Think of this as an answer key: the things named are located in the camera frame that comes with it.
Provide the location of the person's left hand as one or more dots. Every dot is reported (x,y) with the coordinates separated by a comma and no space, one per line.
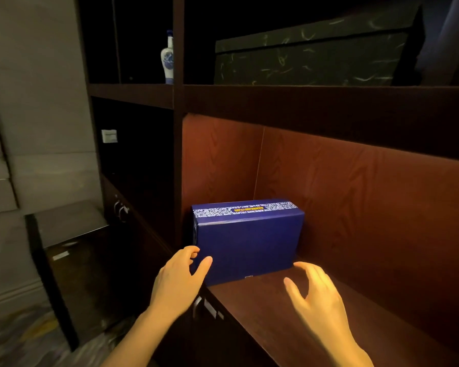
(176,286)

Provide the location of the person's right hand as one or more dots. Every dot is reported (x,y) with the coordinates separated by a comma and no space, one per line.
(325,313)

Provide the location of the blue patterned box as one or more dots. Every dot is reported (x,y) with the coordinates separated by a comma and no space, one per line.
(248,240)

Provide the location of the dark green marbled box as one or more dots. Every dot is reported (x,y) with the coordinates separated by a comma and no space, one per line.
(310,57)

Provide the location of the white door sticker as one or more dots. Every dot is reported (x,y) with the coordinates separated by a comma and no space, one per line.
(210,308)

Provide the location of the black glossy side cabinet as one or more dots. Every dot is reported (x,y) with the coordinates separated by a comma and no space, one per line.
(80,271)

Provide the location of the dark wooden cabinet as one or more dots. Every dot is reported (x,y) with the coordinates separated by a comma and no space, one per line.
(329,179)

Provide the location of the blue and white porcelain vase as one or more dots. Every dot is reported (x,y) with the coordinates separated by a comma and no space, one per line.
(167,61)

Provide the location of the large dark glossy jar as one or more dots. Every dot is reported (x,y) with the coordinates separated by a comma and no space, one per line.
(451,42)

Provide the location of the white wall plate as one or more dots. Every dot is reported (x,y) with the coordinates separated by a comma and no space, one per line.
(109,136)

